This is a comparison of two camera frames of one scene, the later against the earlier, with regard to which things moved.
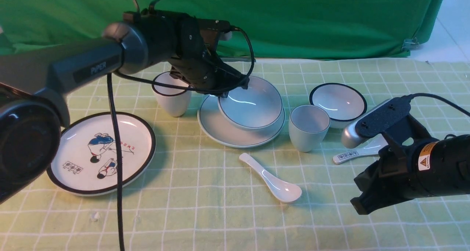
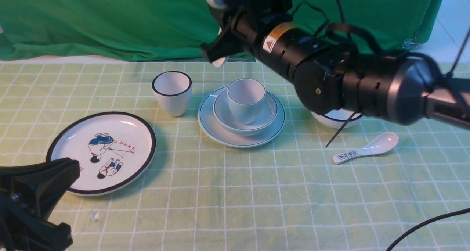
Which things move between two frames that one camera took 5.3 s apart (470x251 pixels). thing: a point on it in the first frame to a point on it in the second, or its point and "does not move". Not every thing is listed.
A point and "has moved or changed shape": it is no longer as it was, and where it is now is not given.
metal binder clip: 410,44 does not move
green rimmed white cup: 308,124 to 246,97
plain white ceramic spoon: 284,191 has moved or changed shape
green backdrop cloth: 278,22 does not move
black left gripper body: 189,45 to 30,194
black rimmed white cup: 174,101 does not move
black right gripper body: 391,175 to 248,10
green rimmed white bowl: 256,108 has moved or changed shape
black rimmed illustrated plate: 86,164 does not move
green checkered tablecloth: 288,195 does not move
